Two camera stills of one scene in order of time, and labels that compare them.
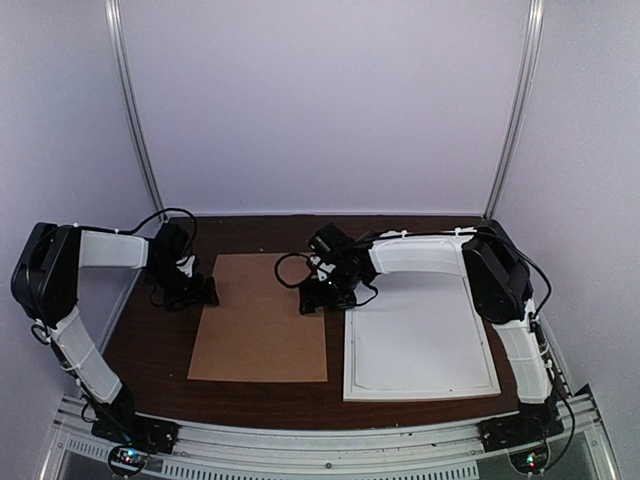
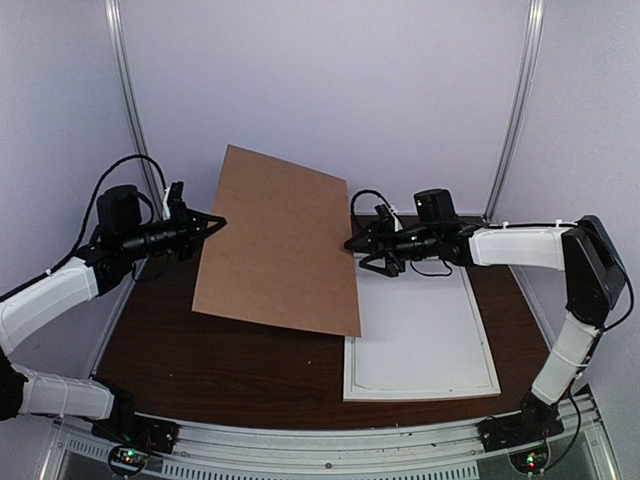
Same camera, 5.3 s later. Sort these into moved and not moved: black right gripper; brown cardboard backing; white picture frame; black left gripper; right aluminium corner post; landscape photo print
Moved: black left gripper; brown cardboard backing; black right gripper
Not moved: white picture frame; landscape photo print; right aluminium corner post
